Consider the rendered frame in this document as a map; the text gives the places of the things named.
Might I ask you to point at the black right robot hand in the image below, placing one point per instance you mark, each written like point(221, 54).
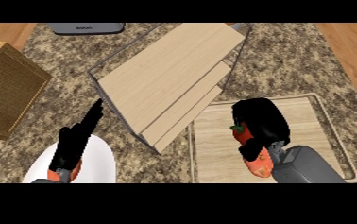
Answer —
point(263, 120)

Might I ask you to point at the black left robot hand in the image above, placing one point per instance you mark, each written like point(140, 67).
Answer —
point(74, 139)

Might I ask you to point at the red bell pepper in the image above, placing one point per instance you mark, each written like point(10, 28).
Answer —
point(252, 163)

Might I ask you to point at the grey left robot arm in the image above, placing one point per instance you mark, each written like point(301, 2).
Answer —
point(58, 176)

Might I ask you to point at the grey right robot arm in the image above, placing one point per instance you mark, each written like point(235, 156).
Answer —
point(301, 166)

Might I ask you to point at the pale wooden tray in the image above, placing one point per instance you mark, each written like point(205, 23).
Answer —
point(279, 139)

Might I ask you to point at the white plate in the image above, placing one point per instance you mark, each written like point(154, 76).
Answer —
point(95, 161)

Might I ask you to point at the brown woven placemat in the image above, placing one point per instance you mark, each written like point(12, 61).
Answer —
point(18, 92)

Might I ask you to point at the dark grey appliance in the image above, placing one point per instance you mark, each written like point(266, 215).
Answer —
point(86, 28)

